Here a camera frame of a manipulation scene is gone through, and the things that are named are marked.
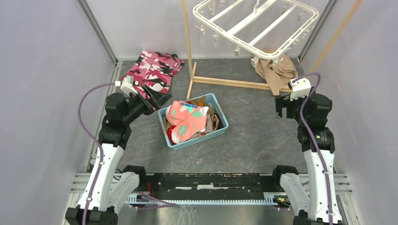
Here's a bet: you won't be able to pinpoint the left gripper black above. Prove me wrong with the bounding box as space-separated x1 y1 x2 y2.
122 84 172 124

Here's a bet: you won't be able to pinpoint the pink sock green patches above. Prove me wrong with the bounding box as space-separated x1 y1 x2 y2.
171 106 209 144

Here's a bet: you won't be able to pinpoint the white clip hanger frame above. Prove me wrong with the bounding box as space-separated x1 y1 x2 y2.
192 0 320 65

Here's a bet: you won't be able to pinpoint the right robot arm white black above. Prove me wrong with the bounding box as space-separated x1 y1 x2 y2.
271 93 343 225

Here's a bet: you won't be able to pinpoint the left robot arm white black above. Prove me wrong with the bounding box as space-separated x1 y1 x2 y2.
65 86 172 225

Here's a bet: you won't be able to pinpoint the wooden hanger stand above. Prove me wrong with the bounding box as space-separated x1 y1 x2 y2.
182 0 363 99

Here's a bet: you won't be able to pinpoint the brown beige socks pile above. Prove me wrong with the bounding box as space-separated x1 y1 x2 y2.
163 98 220 140

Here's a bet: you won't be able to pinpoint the pink camouflage cloth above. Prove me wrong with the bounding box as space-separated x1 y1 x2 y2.
121 50 184 99

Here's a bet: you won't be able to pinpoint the beige cloth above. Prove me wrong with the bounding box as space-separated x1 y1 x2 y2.
254 54 298 96

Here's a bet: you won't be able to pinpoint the red sock white stars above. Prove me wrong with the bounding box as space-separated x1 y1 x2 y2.
166 125 176 145

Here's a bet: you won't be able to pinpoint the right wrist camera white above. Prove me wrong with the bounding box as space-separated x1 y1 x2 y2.
289 78 312 101

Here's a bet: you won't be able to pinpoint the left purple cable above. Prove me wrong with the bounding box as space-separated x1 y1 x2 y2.
77 81 121 225

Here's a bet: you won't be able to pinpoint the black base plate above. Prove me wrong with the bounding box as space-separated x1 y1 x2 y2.
135 173 284 201

